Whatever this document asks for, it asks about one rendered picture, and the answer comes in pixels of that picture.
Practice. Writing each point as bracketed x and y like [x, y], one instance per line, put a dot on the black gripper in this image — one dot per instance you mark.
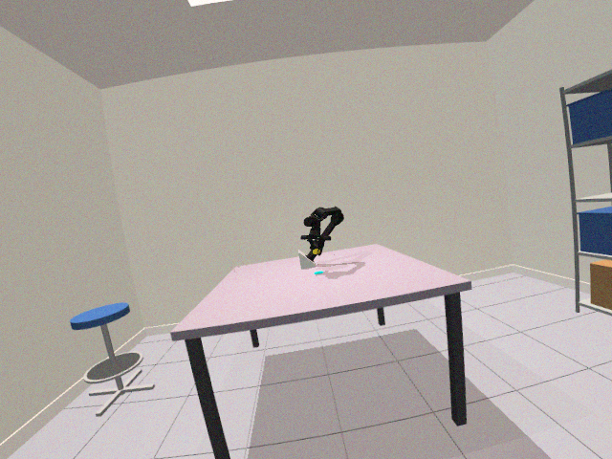
[311, 241]

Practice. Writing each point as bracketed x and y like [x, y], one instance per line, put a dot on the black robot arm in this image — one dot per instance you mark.
[314, 221]

